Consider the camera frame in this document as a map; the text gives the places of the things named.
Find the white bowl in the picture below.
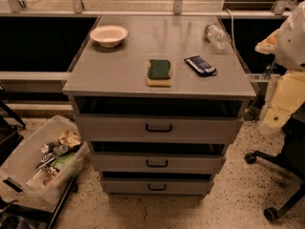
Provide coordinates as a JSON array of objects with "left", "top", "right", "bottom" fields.
[{"left": 90, "top": 26, "right": 128, "bottom": 48}]

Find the grey drawer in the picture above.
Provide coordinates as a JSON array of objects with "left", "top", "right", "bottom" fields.
[
  {"left": 91, "top": 153, "right": 226, "bottom": 174},
  {"left": 101, "top": 178, "right": 214, "bottom": 196},
  {"left": 75, "top": 114, "right": 243, "bottom": 144}
]

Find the green packet in bin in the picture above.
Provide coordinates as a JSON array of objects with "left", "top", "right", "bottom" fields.
[{"left": 51, "top": 153, "right": 74, "bottom": 170}]

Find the grey top drawer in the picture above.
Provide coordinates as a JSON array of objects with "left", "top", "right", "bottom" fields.
[{"left": 75, "top": 114, "right": 243, "bottom": 144}]

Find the green yellow sponge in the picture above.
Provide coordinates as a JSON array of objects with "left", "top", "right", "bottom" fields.
[{"left": 146, "top": 59, "right": 172, "bottom": 87}]

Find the black office chair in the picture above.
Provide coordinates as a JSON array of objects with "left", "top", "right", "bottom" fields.
[{"left": 244, "top": 104, "right": 305, "bottom": 221}]

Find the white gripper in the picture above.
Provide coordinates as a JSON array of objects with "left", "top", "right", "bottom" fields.
[{"left": 258, "top": 71, "right": 305, "bottom": 135}]

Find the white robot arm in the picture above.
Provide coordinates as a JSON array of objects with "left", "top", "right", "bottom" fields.
[{"left": 254, "top": 2, "right": 305, "bottom": 135}]

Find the dark blue snack packet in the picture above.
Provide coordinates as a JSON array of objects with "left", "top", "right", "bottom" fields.
[{"left": 184, "top": 55, "right": 216, "bottom": 77}]

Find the grey bottom drawer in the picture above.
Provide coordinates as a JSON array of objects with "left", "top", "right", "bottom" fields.
[{"left": 101, "top": 178, "right": 214, "bottom": 196}]

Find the metal can in bin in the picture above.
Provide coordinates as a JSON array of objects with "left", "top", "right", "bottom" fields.
[{"left": 53, "top": 145, "right": 69, "bottom": 156}]

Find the crumpled yellow wrapper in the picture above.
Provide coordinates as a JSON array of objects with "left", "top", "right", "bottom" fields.
[{"left": 58, "top": 131, "right": 82, "bottom": 149}]

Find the clear plastic bottle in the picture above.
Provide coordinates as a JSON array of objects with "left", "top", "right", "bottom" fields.
[{"left": 205, "top": 23, "right": 231, "bottom": 51}]

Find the grey drawer cabinet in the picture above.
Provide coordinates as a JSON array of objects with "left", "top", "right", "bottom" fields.
[{"left": 63, "top": 15, "right": 255, "bottom": 182}]

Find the white cable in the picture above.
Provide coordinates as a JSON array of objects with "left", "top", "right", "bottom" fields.
[{"left": 224, "top": 9, "right": 237, "bottom": 51}]

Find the clear plastic storage bin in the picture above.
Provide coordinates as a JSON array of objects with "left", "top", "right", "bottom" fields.
[{"left": 0, "top": 115, "right": 89, "bottom": 205}]

